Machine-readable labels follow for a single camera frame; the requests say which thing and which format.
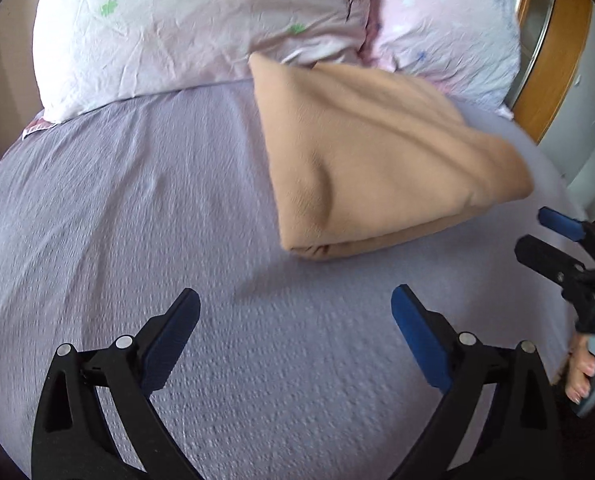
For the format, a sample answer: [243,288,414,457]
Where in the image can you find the tan long-sleeve shirt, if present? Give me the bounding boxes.
[250,53,534,261]

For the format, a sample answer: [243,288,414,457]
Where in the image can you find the person's right hand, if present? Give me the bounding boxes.
[565,334,595,404]

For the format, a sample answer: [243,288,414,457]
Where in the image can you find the lavender bed sheet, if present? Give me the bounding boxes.
[0,81,577,479]

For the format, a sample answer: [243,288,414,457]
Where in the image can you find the wooden headboard with glass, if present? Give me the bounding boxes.
[505,0,593,143]

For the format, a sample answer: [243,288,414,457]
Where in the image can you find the right floral pink pillow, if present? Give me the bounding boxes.
[363,0,521,118]

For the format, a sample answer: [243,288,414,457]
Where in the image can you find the floral pink pillow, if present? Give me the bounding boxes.
[363,0,521,118]
[32,0,370,124]

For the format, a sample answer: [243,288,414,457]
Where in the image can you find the left floral pink pillow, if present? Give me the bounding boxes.
[32,0,370,124]

